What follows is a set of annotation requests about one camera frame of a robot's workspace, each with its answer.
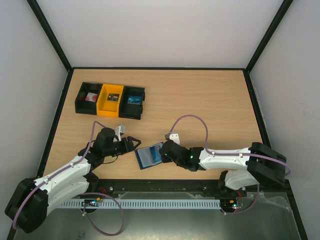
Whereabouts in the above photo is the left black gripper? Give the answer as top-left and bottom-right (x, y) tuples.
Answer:
(104, 136), (142, 157)

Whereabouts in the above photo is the blue card holder wallet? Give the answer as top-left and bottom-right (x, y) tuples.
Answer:
(134, 144), (160, 170)

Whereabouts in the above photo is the blue white credit card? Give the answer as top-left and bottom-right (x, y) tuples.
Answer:
(150, 142), (163, 164)

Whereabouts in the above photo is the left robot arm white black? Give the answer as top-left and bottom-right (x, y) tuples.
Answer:
(4, 125), (141, 233)

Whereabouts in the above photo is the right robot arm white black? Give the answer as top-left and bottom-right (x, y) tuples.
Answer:
(159, 140), (290, 196)

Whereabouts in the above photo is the blue card in bin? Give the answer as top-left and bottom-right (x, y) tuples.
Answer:
(127, 95), (143, 105)

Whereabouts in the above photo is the black card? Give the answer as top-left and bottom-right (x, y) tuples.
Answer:
(107, 93), (120, 102)

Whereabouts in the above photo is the white red card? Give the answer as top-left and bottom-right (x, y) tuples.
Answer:
(85, 92), (98, 103)

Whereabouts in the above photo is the right black bin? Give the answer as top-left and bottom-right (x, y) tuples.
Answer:
(118, 85), (146, 120)

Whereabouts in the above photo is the black bin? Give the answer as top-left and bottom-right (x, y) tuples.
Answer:
(118, 85), (146, 120)
(74, 82), (103, 115)

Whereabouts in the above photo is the yellow middle bin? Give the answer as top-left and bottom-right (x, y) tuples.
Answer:
(96, 83), (124, 118)

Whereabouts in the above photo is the left black bin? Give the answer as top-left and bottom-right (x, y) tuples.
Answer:
(74, 82), (103, 115)

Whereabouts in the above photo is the grey metal sheet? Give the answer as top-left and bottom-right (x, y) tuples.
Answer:
(14, 192), (300, 240)

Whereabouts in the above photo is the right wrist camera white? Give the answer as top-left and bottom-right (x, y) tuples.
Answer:
(165, 132), (180, 145)

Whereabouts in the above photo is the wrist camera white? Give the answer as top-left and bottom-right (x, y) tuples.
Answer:
(113, 124), (126, 142)
(165, 132), (180, 145)

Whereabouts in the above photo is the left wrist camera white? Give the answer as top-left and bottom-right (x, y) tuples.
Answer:
(113, 124), (126, 142)

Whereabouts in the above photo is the black aluminium frame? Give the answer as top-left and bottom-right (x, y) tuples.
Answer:
(4, 0), (309, 240)

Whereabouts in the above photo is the light blue slotted cable duct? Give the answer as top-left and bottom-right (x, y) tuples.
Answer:
(59, 199), (221, 210)

